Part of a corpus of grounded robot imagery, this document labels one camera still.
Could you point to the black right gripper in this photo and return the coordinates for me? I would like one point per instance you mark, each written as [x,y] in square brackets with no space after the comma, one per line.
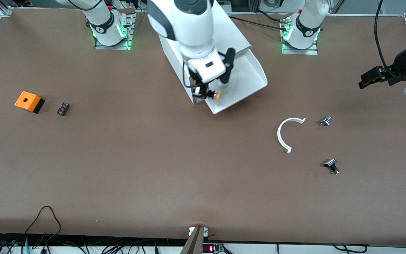
[198,86]

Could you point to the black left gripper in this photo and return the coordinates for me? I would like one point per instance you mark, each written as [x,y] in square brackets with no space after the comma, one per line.
[397,67]

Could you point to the small orange button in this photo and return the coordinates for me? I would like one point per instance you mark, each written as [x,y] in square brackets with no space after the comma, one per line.
[217,96]

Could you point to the black capped push button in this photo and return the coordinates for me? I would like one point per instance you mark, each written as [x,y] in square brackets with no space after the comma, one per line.
[332,165]

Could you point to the white curved plastic arc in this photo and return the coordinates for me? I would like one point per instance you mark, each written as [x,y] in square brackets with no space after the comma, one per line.
[280,135]

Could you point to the small black contact block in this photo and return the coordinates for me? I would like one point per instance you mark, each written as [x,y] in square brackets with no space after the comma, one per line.
[63,109]

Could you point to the circuit board with red light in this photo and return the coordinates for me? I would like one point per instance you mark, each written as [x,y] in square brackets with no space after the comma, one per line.
[211,248]

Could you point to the orange box with black base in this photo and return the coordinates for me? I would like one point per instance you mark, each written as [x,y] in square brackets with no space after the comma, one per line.
[26,100]

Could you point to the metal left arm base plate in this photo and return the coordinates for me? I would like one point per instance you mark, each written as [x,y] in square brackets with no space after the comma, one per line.
[300,51]

